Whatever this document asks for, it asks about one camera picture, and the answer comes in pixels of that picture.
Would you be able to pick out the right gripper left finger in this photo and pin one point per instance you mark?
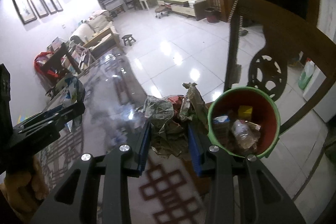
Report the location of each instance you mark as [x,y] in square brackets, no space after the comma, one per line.
[103,179]

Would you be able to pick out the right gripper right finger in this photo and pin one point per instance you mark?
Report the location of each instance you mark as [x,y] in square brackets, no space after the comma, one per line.
[262,199]

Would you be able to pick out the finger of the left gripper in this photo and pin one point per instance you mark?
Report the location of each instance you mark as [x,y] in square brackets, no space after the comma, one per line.
[57,116]

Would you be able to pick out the yellow snack box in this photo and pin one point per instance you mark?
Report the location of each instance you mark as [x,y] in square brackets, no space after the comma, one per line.
[245,113]

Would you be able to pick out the paper trash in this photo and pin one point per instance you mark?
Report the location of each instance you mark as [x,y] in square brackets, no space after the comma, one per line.
[170,118]

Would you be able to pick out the clear plastic water bottle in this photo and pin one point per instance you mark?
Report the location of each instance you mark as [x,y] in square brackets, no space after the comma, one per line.
[246,136]

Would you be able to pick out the white blue milk carton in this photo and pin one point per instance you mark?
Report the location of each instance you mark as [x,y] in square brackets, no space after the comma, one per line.
[222,128]

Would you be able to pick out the red trash bin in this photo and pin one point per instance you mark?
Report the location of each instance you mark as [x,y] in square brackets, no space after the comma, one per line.
[212,15]

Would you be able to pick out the left hand tan glove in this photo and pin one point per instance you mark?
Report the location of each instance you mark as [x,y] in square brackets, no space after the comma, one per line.
[24,188]

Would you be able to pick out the red bag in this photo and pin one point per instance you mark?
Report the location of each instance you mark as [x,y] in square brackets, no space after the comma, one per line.
[40,62]

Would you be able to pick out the wooden sofa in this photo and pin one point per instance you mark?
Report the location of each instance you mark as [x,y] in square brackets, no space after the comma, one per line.
[97,34]

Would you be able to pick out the small wooden stool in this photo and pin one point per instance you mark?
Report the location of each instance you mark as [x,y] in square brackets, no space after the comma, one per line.
[128,40]

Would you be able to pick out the green detergent bottle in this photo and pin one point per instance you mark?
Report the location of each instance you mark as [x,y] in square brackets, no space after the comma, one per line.
[306,74]

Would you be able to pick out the white side table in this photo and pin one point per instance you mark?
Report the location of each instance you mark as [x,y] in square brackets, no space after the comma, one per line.
[148,4]

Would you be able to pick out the wooden dining chair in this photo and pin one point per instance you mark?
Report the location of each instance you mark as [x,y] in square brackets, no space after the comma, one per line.
[290,34]

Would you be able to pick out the low tv cabinet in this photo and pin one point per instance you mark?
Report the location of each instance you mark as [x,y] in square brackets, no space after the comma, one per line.
[194,8]

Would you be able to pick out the framed wall picture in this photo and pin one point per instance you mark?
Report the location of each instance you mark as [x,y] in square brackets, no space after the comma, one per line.
[25,11]
[57,5]
[40,8]

